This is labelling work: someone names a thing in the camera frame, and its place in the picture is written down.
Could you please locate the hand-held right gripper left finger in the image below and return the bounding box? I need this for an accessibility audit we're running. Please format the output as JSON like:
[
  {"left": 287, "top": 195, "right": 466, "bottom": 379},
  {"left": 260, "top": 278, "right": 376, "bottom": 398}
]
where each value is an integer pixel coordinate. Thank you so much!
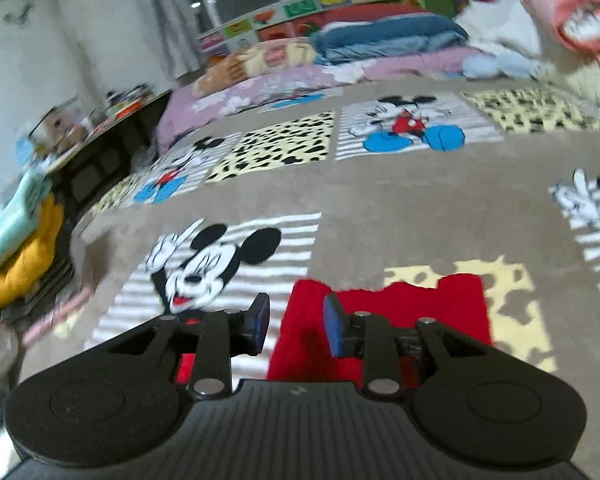
[{"left": 92, "top": 292, "right": 271, "bottom": 400}]

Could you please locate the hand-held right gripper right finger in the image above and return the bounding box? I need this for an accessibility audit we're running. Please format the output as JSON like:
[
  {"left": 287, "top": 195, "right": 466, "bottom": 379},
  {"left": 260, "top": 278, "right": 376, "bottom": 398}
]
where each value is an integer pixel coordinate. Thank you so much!
[{"left": 323, "top": 294, "right": 498, "bottom": 401}]

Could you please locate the cartoon mouse printed blanket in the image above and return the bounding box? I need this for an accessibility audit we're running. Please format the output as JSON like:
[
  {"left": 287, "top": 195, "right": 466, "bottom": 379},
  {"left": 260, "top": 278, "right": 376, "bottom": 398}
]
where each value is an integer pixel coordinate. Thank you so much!
[{"left": 20, "top": 72, "right": 600, "bottom": 461}]

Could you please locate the pink folded garment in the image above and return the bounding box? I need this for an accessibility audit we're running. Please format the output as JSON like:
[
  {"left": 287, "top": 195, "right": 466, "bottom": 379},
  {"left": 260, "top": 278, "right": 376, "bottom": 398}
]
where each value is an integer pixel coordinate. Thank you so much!
[{"left": 22, "top": 287, "right": 90, "bottom": 347}]

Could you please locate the black striped folded garment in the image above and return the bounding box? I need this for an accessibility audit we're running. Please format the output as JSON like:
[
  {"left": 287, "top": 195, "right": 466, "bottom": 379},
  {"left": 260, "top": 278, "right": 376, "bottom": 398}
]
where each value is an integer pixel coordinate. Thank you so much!
[{"left": 22, "top": 254, "right": 77, "bottom": 313}]

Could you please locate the dark desk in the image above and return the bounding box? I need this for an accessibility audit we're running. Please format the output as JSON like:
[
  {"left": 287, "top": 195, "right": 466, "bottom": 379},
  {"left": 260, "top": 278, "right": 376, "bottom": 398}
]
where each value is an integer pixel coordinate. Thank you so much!
[{"left": 42, "top": 89, "right": 175, "bottom": 211}]

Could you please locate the purple printed bed sheet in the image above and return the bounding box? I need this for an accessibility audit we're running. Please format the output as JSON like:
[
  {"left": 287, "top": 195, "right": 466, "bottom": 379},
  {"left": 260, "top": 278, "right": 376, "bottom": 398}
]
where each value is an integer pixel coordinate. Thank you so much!
[{"left": 156, "top": 47, "right": 478, "bottom": 152}]

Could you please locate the pile of desk clutter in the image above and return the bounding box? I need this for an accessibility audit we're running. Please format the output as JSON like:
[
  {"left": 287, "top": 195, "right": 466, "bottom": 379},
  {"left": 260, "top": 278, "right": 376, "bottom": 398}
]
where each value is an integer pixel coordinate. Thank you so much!
[{"left": 87, "top": 84, "right": 156, "bottom": 121}]

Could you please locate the orange cartoon pillow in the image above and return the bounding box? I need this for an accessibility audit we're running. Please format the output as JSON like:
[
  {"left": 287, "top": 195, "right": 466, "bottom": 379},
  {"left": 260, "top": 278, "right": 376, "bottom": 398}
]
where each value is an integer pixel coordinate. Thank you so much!
[{"left": 194, "top": 40, "right": 322, "bottom": 97}]

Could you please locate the cardboard box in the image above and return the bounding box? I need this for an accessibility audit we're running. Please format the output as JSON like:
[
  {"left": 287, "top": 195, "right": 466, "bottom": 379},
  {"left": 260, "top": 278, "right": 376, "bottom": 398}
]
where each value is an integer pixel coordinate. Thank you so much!
[{"left": 42, "top": 102, "right": 88, "bottom": 153}]

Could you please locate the grey curtain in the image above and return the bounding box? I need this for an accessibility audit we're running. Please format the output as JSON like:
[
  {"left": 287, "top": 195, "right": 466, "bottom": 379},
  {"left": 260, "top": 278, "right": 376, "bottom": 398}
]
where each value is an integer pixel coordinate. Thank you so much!
[{"left": 125, "top": 0, "right": 217, "bottom": 82}]

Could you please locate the red pillow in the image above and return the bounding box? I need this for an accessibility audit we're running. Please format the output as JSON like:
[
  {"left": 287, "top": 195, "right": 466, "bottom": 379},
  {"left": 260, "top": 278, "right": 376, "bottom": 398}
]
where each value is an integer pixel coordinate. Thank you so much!
[{"left": 305, "top": 4, "right": 433, "bottom": 36}]

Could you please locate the cream quilt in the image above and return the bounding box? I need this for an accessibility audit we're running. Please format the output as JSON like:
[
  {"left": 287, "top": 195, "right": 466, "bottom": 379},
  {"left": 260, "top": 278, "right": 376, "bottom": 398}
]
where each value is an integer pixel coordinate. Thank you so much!
[{"left": 537, "top": 55, "right": 600, "bottom": 123}]

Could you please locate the white crumpled cloth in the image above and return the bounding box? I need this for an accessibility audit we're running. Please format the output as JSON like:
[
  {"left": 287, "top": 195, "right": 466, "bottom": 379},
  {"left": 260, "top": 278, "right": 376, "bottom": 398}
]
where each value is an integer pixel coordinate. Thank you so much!
[{"left": 451, "top": 0, "right": 548, "bottom": 59}]

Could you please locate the pink rolled quilt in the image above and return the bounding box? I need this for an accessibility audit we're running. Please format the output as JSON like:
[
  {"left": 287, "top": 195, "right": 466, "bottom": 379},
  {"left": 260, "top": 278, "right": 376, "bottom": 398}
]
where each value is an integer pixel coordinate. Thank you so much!
[{"left": 519, "top": 0, "right": 600, "bottom": 84}]

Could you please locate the yellow cable knit sweater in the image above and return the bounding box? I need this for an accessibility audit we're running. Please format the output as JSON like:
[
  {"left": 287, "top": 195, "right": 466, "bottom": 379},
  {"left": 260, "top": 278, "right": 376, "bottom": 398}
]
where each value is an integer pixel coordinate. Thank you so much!
[{"left": 0, "top": 194, "right": 67, "bottom": 309}]

